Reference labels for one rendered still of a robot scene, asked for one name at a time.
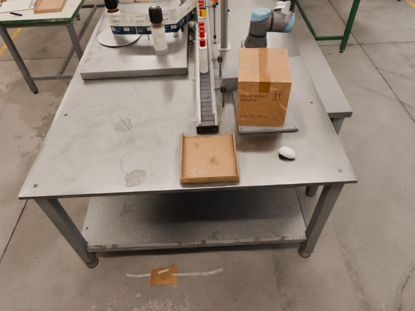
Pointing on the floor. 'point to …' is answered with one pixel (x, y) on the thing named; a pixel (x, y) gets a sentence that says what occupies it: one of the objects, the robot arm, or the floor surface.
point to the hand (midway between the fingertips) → (281, 10)
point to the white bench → (10, 20)
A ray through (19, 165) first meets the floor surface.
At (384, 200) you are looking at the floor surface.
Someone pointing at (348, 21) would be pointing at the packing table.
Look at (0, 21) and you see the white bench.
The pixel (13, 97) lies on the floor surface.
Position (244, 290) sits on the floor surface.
